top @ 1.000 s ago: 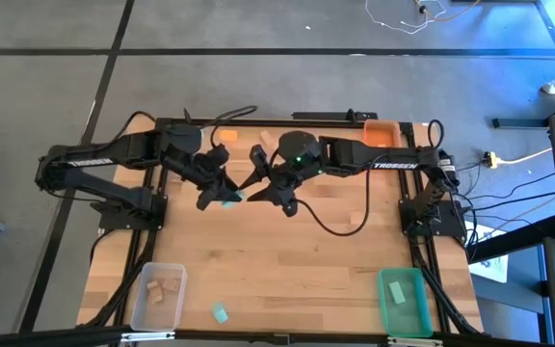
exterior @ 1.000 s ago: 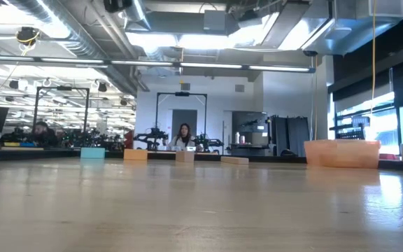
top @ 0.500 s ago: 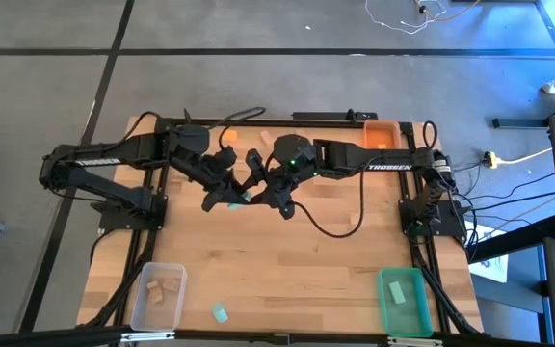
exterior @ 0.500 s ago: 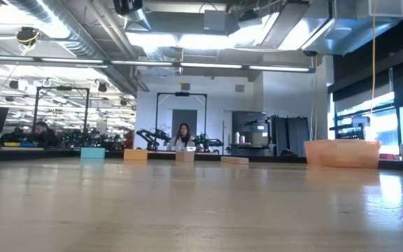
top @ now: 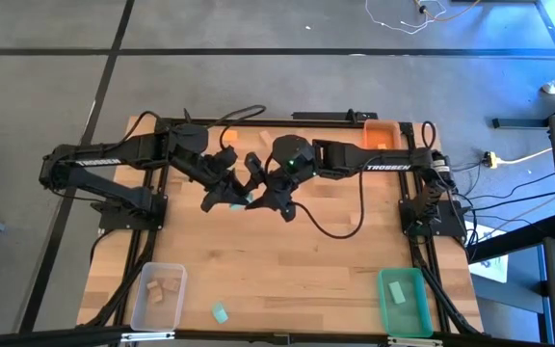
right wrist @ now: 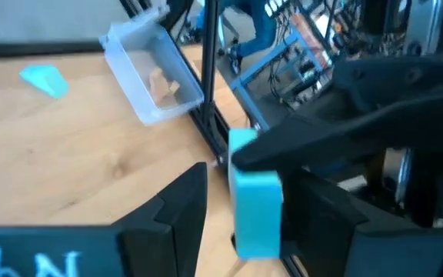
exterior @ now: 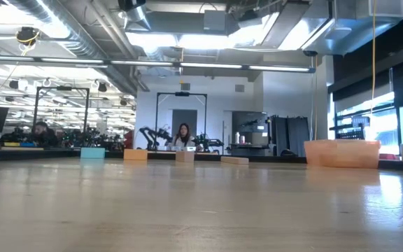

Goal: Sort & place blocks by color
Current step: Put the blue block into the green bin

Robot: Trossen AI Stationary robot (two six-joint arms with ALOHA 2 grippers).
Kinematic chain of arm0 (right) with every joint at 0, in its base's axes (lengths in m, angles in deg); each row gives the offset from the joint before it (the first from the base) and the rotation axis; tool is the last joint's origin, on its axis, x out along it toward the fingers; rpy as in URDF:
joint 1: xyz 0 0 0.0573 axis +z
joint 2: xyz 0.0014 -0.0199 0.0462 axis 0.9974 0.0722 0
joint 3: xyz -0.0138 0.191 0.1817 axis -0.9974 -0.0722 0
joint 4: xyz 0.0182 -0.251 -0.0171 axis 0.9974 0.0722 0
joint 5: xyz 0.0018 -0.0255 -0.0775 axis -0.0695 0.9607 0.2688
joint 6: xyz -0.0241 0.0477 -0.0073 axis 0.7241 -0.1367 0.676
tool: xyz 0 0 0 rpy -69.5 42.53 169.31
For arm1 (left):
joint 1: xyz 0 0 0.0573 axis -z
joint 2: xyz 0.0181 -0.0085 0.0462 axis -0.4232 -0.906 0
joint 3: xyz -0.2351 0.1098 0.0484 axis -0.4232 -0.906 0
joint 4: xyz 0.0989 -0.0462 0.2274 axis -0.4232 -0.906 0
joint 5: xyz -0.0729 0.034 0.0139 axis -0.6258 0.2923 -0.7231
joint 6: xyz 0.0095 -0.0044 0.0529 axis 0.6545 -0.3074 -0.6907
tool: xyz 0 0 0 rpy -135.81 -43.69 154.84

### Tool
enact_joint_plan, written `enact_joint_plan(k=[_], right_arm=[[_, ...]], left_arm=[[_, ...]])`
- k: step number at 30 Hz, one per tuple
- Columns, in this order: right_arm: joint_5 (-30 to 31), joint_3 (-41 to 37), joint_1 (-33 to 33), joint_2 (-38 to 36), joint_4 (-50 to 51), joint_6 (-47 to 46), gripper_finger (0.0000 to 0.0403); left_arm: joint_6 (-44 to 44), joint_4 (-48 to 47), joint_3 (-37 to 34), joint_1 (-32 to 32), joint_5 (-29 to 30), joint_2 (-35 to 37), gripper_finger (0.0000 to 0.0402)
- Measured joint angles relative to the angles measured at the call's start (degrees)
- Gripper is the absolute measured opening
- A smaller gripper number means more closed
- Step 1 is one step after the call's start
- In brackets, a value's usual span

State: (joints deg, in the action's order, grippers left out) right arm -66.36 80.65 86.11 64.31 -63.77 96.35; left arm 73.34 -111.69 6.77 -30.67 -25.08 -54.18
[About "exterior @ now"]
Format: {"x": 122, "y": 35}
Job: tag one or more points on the orange rectangular block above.
{"x": 135, "y": 154}

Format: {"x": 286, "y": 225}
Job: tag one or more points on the teal rectangular block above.
{"x": 92, "y": 153}

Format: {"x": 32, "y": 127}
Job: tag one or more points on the short wooden block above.
{"x": 184, "y": 156}

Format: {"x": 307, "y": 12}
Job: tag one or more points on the long wooden plank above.
{"x": 234, "y": 160}

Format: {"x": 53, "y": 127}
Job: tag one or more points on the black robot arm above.
{"x": 152, "y": 134}
{"x": 208, "y": 141}

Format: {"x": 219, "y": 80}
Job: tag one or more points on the long ceiling light bar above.
{"x": 145, "y": 63}

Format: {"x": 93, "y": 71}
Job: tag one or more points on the grey door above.
{"x": 184, "y": 119}

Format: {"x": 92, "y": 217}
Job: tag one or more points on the red object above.
{"x": 128, "y": 138}

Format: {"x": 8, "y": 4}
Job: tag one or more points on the person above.
{"x": 44, "y": 134}
{"x": 183, "y": 136}

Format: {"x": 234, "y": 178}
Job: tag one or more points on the black robot station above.
{"x": 82, "y": 138}

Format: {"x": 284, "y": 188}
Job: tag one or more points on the small white box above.
{"x": 190, "y": 148}

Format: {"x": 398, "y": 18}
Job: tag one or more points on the white bottle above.
{"x": 237, "y": 137}
{"x": 242, "y": 139}

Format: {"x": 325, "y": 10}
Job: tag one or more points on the dark storage shelf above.
{"x": 248, "y": 131}

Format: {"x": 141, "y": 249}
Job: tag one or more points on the dark grey curtain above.
{"x": 289, "y": 134}

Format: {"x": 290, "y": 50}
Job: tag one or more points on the black window rack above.
{"x": 350, "y": 131}

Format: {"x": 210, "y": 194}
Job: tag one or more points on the orange plastic bin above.
{"x": 342, "y": 153}

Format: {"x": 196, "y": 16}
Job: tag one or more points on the round silver air duct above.
{"x": 82, "y": 45}

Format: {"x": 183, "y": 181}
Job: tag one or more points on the grey wall vent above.
{"x": 239, "y": 88}
{"x": 185, "y": 86}

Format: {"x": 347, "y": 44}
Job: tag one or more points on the black gantry frame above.
{"x": 181, "y": 94}
{"x": 61, "y": 88}

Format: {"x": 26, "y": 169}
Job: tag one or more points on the silver rectangular air duct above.
{"x": 327, "y": 31}

